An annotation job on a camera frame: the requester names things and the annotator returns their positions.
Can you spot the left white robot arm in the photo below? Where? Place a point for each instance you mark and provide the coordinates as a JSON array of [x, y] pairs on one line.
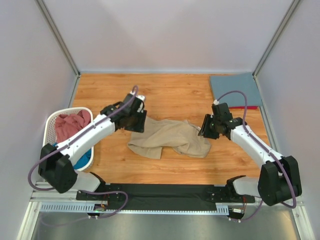
[[57, 162]]

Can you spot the left aluminium frame post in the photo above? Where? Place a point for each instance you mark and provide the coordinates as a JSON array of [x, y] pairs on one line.
[[57, 35]]

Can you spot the aluminium frame post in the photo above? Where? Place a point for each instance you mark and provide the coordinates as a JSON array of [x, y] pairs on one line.
[[57, 35], [293, 7]]

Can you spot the pink t shirt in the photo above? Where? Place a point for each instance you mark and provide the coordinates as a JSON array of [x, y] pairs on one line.
[[67, 125]]

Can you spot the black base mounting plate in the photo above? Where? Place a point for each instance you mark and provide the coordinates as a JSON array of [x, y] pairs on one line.
[[176, 197]]

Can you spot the beige t shirt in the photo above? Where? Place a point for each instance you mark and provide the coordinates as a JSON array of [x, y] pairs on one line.
[[181, 136]]

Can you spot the blue t shirt in basket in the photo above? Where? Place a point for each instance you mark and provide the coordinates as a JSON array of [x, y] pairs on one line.
[[82, 161]]

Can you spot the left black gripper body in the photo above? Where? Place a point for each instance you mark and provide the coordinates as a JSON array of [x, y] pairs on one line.
[[138, 121]]

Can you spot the folded red t shirt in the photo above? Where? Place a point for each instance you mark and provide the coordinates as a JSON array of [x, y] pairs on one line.
[[243, 107]]

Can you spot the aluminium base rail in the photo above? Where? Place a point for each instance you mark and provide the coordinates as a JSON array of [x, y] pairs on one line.
[[54, 216]]

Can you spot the folded grey-blue t shirt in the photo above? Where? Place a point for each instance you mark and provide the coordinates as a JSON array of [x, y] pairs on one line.
[[244, 82]]

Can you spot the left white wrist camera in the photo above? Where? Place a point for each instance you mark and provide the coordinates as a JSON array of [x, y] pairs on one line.
[[138, 102]]

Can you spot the white laundry basket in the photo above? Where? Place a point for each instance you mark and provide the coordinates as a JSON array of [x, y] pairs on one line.
[[49, 131]]

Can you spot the right aluminium frame post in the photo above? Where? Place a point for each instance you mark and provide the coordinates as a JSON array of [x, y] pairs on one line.
[[293, 7]]

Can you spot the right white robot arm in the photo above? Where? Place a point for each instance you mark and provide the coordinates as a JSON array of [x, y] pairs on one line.
[[279, 178]]

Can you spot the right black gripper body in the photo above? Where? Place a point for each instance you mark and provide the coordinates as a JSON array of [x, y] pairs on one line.
[[207, 126]]

